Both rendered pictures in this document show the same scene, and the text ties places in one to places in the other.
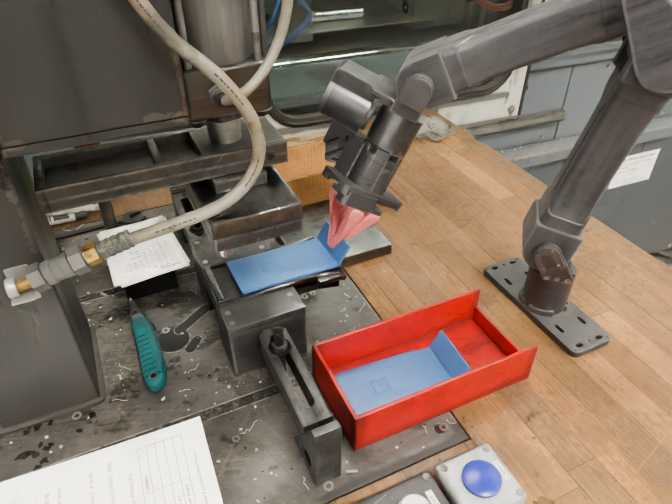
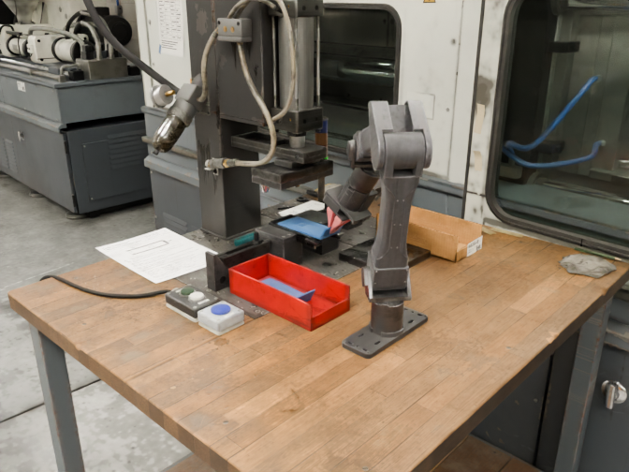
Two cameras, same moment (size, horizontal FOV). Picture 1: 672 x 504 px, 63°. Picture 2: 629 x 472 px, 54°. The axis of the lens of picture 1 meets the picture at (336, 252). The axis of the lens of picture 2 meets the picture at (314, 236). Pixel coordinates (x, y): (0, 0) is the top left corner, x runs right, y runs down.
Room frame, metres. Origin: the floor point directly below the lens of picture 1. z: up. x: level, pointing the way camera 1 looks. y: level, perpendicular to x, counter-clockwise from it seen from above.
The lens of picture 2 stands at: (0.07, -1.23, 1.53)
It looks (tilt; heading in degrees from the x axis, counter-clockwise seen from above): 22 degrees down; 68
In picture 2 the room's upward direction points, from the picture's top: straight up
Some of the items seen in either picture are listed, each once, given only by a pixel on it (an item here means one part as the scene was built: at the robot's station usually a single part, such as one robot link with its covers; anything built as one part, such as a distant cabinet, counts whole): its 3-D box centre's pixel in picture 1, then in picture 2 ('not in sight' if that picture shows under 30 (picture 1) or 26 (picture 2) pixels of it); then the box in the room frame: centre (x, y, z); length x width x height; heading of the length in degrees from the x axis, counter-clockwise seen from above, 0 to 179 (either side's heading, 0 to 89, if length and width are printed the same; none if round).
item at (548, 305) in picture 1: (548, 284); (387, 315); (0.60, -0.30, 0.94); 0.20 x 0.07 x 0.08; 25
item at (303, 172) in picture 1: (301, 177); (428, 232); (0.92, 0.07, 0.93); 0.25 x 0.13 x 0.08; 115
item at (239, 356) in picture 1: (246, 297); (298, 240); (0.57, 0.13, 0.94); 0.20 x 0.10 x 0.07; 25
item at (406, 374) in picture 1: (402, 372); (280, 288); (0.45, -0.08, 0.92); 0.15 x 0.07 x 0.03; 111
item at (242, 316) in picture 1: (243, 273); (298, 225); (0.57, 0.13, 0.98); 0.20 x 0.10 x 0.01; 25
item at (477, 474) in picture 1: (480, 481); (220, 311); (0.30, -0.15, 0.93); 0.04 x 0.04 x 0.02
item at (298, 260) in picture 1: (287, 255); (311, 223); (0.58, 0.06, 1.00); 0.15 x 0.07 x 0.03; 116
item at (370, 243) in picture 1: (326, 233); (385, 255); (0.76, 0.02, 0.91); 0.17 x 0.16 x 0.02; 25
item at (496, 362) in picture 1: (422, 361); (287, 288); (0.46, -0.11, 0.93); 0.25 x 0.12 x 0.06; 115
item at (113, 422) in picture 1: (192, 329); (284, 248); (0.56, 0.21, 0.88); 0.65 x 0.50 x 0.03; 25
